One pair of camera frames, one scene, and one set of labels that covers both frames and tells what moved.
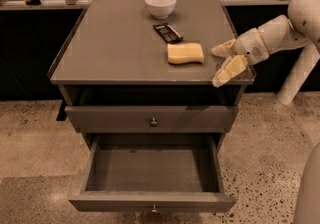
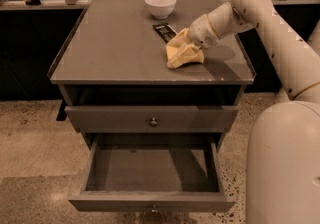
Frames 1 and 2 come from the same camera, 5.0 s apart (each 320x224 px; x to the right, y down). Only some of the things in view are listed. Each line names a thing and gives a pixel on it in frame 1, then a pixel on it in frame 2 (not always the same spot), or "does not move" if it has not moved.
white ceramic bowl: (160, 5) does not move
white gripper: (250, 46) to (201, 33)
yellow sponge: (185, 53) does not move
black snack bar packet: (168, 33) does not move
